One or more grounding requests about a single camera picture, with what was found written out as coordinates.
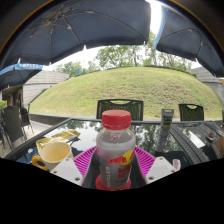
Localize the cream mug with yellow handle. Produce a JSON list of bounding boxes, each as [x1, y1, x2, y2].
[[31, 140, 74, 172]]

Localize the red-capped clear drink bottle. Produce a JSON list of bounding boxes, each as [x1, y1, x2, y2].
[[95, 109, 137, 190]]

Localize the large dark blue patio umbrella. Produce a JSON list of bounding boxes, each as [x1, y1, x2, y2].
[[0, 0, 152, 68], [153, 3, 224, 78]]

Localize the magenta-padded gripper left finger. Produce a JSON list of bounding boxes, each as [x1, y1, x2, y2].
[[50, 146, 101, 190]]

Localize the flat round red coaster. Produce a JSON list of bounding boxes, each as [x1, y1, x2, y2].
[[94, 173, 132, 192]]

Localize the light blue printed umbrella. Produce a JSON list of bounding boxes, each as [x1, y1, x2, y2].
[[0, 62, 44, 91]]

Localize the group of dark patio chairs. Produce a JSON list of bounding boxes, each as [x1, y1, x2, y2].
[[0, 105, 34, 149]]

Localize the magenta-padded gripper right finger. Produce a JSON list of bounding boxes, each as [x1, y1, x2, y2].
[[130, 146, 177, 190]]

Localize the person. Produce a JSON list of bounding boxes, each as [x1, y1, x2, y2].
[[4, 94, 16, 108]]

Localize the dark green woven chair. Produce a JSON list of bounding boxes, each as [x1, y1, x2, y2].
[[96, 98, 145, 122], [178, 103, 205, 122]]

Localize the yellow foil snack bag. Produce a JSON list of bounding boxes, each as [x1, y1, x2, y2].
[[35, 129, 81, 155]]

